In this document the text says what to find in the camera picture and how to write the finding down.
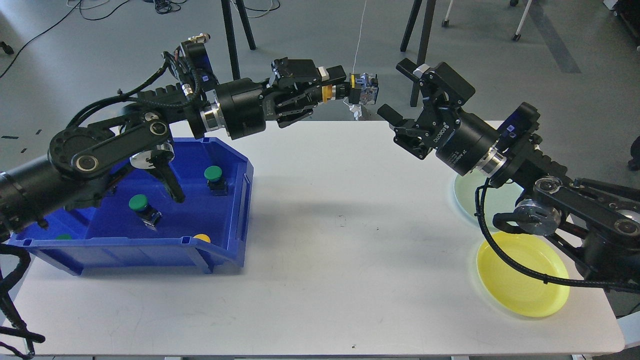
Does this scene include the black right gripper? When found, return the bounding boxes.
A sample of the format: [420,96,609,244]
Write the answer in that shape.
[376,58,499,176]

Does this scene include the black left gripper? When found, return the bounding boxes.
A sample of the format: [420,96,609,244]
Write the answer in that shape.
[202,58,351,140]

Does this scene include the yellow push button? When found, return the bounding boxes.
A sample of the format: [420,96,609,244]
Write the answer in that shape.
[341,73,379,106]

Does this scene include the green push button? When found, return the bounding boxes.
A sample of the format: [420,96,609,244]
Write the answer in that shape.
[203,165,228,196]
[128,194,163,231]

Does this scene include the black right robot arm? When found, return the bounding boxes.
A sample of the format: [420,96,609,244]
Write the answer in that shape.
[377,58,639,294]

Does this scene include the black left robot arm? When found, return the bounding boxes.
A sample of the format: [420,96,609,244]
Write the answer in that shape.
[1,33,362,360]

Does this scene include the light green plate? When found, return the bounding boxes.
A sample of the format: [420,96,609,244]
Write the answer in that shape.
[454,172,522,233]

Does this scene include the yellow plate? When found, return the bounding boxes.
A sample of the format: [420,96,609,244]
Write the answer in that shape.
[476,231,570,318]

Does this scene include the black stand leg right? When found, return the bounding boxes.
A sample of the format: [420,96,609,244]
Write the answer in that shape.
[399,0,436,107]

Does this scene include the black stand leg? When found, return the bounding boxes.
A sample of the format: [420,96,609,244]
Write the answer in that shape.
[399,0,436,107]
[220,0,256,81]

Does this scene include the black stand leg left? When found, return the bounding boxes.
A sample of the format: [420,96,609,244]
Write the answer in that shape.
[220,0,256,81]

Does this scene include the blue plastic bin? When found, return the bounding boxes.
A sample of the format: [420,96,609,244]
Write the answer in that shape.
[7,137,254,276]

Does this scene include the white cable with plug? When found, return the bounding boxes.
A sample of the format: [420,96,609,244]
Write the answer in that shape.
[342,0,377,121]

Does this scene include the black floor cables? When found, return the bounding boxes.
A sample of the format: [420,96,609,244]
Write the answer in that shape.
[0,0,281,81]

